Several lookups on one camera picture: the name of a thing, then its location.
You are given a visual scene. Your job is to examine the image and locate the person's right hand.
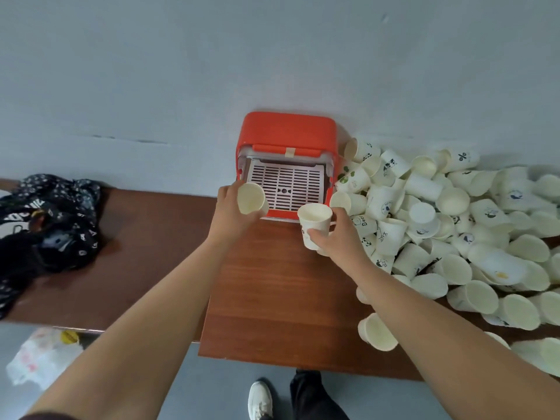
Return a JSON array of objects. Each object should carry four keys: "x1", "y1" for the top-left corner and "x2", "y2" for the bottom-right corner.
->
[{"x1": 307, "y1": 207, "x2": 373, "y2": 272}]

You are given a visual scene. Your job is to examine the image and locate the person's left hand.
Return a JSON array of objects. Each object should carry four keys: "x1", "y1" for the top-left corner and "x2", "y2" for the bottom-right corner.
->
[{"x1": 209, "y1": 180, "x2": 269, "y2": 248}]

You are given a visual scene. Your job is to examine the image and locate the white paper cup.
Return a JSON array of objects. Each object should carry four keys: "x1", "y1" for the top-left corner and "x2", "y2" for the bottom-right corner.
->
[
  {"x1": 237, "y1": 183, "x2": 269, "y2": 216},
  {"x1": 297, "y1": 203, "x2": 334, "y2": 251}
]

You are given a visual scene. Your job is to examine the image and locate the person's right forearm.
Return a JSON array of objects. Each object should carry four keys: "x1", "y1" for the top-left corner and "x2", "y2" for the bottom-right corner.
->
[{"x1": 355, "y1": 257, "x2": 560, "y2": 420}]

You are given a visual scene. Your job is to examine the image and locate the person's left forearm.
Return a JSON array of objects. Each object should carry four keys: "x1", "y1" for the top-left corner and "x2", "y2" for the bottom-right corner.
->
[{"x1": 24, "y1": 238, "x2": 233, "y2": 420}]

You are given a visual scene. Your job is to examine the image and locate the white slotted drip tray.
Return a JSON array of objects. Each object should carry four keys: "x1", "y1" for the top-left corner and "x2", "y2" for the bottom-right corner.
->
[{"x1": 246, "y1": 159, "x2": 327, "y2": 213}]

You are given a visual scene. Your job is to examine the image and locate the orange water dispenser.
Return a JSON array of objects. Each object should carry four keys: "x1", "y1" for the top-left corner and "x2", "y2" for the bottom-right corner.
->
[{"x1": 235, "y1": 112, "x2": 340, "y2": 223}]

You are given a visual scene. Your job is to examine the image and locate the pile of white paper cups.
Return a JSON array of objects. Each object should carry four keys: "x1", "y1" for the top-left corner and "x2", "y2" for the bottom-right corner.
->
[{"x1": 329, "y1": 137, "x2": 560, "y2": 377}]

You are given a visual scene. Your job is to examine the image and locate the black trouser leg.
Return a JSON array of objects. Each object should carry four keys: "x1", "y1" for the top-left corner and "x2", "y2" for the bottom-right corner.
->
[{"x1": 290, "y1": 369, "x2": 351, "y2": 420}]

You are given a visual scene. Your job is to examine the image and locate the white shoe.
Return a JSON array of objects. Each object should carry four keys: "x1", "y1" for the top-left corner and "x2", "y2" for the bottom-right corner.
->
[{"x1": 248, "y1": 380, "x2": 274, "y2": 420}]

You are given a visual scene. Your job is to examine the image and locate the black floral cloth bag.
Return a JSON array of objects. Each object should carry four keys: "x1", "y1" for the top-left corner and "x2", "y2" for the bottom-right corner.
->
[{"x1": 0, "y1": 173, "x2": 102, "y2": 321}]

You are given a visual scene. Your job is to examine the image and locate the white plastic bag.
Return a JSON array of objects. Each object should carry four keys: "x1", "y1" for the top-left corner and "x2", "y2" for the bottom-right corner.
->
[{"x1": 6, "y1": 327, "x2": 84, "y2": 392}]

